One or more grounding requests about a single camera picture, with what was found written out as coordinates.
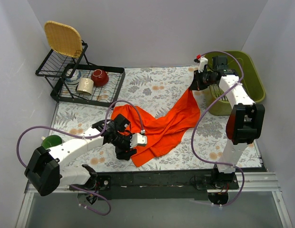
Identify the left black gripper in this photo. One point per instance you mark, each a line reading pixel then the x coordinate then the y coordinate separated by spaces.
pixel 125 147

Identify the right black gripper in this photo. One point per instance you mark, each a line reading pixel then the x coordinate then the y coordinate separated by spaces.
pixel 197 81

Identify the orange t shirt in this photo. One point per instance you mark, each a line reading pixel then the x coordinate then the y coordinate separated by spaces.
pixel 165 133

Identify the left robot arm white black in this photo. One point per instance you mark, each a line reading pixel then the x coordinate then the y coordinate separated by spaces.
pixel 47 169

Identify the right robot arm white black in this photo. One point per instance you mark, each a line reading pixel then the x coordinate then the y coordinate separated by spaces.
pixel 243 126

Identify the olive green plastic tub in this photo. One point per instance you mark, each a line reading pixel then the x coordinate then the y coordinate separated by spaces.
pixel 251 83

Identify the green cup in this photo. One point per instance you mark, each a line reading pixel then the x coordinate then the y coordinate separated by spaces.
pixel 51 141

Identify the dark red bowl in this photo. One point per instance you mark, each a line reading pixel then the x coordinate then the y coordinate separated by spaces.
pixel 99 77

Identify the cream ceramic mug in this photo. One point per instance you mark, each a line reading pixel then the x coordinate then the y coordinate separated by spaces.
pixel 85 86

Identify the blue white patterned bowl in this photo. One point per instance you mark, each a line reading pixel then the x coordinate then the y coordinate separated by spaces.
pixel 75 78

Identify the woven yellow rattan tray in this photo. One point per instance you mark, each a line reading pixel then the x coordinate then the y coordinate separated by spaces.
pixel 63 39

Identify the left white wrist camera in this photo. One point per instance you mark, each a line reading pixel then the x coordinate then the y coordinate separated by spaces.
pixel 138 139

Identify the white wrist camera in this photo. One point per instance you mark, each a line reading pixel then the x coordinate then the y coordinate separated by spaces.
pixel 202 62
pixel 138 139

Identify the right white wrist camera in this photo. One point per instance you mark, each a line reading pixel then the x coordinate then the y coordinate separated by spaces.
pixel 202 62

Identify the black mounting base plate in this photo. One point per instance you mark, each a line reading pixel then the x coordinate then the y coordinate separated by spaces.
pixel 178 184

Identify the black wire dish rack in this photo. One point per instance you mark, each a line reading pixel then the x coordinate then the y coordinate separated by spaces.
pixel 55 68

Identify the aluminium rail frame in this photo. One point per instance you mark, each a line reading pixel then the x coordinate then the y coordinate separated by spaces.
pixel 259 205

